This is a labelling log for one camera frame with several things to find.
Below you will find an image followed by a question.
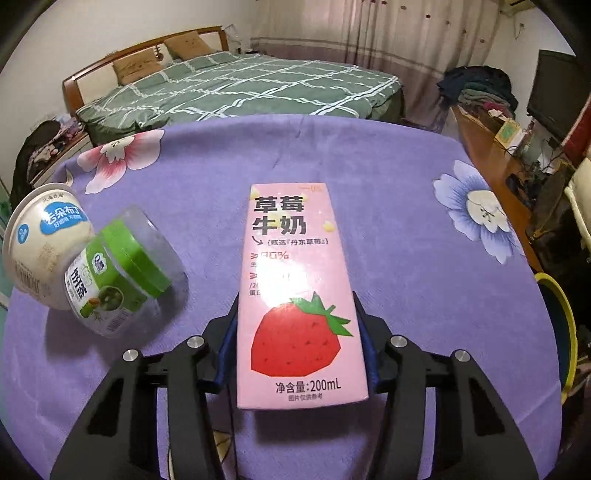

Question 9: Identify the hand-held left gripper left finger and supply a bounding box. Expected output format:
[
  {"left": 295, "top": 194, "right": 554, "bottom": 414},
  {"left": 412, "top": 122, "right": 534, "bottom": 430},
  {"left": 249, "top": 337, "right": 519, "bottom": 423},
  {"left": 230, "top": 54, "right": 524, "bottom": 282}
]
[{"left": 50, "top": 300, "right": 241, "bottom": 480}]

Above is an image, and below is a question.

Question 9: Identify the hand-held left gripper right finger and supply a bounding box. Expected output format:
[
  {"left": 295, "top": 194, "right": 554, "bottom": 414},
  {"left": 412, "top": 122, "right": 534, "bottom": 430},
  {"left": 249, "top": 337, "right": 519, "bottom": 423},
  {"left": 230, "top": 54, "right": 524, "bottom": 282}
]
[{"left": 353, "top": 291, "right": 541, "bottom": 480}]

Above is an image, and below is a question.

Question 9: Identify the pink strawberry milk carton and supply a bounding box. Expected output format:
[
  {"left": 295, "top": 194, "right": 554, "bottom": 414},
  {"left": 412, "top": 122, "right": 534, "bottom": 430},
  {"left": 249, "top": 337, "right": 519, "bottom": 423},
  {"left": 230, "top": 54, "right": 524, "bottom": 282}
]
[{"left": 237, "top": 183, "right": 371, "bottom": 411}]

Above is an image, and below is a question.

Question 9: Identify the blue bin with yellow rim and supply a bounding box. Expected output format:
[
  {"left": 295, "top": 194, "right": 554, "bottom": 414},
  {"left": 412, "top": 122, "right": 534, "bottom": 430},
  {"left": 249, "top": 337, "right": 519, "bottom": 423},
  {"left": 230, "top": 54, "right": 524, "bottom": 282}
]
[{"left": 534, "top": 272, "right": 578, "bottom": 407}]

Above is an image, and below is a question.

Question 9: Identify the clear jar with green label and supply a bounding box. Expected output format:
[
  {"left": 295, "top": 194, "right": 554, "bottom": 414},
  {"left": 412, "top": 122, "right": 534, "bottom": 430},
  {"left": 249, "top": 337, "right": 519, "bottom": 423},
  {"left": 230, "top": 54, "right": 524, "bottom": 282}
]
[{"left": 62, "top": 206, "right": 176, "bottom": 339}]

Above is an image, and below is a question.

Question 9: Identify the purple floral tablecloth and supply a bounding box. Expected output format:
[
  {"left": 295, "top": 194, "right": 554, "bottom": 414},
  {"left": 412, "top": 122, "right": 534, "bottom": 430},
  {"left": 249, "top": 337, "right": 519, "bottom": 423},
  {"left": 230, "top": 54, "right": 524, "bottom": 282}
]
[{"left": 0, "top": 115, "right": 566, "bottom": 480}]

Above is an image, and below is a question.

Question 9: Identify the white pudding cup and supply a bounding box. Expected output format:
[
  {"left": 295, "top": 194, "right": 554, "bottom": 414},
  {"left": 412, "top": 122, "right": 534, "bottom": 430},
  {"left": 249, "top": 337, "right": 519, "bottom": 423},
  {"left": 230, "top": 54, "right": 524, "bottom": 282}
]
[{"left": 2, "top": 183, "right": 95, "bottom": 310}]

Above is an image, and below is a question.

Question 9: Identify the wooden side desk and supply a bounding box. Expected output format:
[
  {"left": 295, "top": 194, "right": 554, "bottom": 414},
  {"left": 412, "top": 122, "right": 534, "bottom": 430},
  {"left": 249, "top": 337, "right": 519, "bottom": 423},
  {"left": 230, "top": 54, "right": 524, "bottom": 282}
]
[{"left": 450, "top": 104, "right": 578, "bottom": 273}]

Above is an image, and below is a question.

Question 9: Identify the white nightstand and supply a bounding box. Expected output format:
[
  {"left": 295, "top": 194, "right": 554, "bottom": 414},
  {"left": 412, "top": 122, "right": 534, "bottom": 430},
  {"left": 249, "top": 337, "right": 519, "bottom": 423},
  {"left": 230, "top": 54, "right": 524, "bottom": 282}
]
[{"left": 28, "top": 131, "right": 93, "bottom": 185}]

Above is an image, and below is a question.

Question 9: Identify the green plaid bed blanket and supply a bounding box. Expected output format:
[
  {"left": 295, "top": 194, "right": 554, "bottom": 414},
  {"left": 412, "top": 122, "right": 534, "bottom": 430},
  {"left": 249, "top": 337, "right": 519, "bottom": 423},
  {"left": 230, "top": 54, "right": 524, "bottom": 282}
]
[{"left": 76, "top": 51, "right": 404, "bottom": 139}]

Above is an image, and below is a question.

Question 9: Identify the floral cloth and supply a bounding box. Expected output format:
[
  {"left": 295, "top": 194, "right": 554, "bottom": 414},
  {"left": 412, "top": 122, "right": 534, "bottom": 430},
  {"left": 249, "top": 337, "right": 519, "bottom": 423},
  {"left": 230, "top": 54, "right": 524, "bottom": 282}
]
[{"left": 51, "top": 117, "right": 86, "bottom": 153}]

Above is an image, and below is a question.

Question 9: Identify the cream puffer jacket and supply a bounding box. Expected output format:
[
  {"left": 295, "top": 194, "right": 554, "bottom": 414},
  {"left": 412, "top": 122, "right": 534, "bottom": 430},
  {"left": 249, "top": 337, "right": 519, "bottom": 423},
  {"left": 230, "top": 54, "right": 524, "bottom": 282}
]
[{"left": 564, "top": 157, "right": 591, "bottom": 259}]

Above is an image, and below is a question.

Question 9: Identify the dark jacket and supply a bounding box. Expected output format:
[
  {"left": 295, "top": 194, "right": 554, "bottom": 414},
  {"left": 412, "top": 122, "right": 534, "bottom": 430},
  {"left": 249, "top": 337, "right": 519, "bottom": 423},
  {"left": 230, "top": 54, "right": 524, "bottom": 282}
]
[{"left": 10, "top": 121, "right": 63, "bottom": 199}]

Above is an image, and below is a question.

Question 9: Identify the pile of dark clothes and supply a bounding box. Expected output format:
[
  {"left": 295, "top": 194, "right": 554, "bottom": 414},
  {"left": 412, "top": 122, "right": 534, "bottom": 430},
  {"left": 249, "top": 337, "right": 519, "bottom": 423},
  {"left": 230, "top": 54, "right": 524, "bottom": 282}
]
[{"left": 436, "top": 66, "right": 519, "bottom": 121}]

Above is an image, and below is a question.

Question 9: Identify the brown pillow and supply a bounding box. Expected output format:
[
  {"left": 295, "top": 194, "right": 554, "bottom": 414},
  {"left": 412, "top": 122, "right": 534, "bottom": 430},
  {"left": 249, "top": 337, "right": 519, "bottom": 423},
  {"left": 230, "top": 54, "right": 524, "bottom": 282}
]
[
  {"left": 164, "top": 33, "right": 218, "bottom": 61},
  {"left": 112, "top": 50, "right": 163, "bottom": 86}
]

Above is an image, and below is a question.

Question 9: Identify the red quilted jacket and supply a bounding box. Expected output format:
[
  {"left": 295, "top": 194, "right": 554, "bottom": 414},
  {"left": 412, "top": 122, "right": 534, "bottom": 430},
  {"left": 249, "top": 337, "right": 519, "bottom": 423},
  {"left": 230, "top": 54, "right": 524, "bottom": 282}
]
[{"left": 561, "top": 90, "right": 591, "bottom": 162}]

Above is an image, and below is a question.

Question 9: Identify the wooden bed headboard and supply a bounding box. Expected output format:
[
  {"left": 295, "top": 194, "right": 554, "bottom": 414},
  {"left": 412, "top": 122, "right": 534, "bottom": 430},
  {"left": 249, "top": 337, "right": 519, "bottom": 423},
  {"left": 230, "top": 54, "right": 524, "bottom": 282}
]
[{"left": 62, "top": 27, "right": 230, "bottom": 116}]

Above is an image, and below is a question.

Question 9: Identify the pink striped curtain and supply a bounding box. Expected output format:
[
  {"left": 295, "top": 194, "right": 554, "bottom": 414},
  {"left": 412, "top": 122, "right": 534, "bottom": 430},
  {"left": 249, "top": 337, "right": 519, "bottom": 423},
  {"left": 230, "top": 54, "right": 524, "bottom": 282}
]
[{"left": 252, "top": 0, "right": 502, "bottom": 134}]

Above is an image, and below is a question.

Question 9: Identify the black television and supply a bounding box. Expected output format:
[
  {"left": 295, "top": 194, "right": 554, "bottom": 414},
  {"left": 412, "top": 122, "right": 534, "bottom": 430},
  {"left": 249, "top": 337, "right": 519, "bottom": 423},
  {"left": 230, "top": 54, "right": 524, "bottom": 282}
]
[{"left": 526, "top": 50, "right": 578, "bottom": 146}]

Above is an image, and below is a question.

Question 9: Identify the green picture frame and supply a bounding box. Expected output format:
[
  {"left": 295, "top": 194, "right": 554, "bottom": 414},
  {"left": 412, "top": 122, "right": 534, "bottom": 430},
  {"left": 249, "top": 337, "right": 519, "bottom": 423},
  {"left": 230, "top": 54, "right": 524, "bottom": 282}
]
[{"left": 495, "top": 117, "right": 526, "bottom": 149}]

